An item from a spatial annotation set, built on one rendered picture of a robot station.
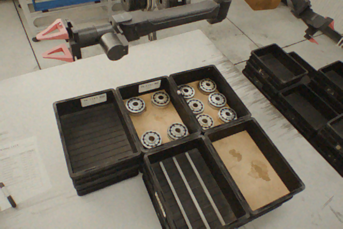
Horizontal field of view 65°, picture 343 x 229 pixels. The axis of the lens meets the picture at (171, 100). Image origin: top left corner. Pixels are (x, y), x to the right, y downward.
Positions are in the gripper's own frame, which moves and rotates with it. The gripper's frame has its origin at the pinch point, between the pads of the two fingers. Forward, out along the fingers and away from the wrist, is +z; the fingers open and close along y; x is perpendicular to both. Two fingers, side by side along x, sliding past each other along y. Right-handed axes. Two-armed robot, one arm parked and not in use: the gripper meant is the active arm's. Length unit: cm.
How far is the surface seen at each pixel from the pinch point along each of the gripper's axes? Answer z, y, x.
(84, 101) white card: -13, 56, 22
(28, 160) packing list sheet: 19, 76, 14
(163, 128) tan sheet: -43, 62, -6
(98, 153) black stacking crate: -10, 63, -4
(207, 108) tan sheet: -72, 62, -6
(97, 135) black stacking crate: -13, 63, 5
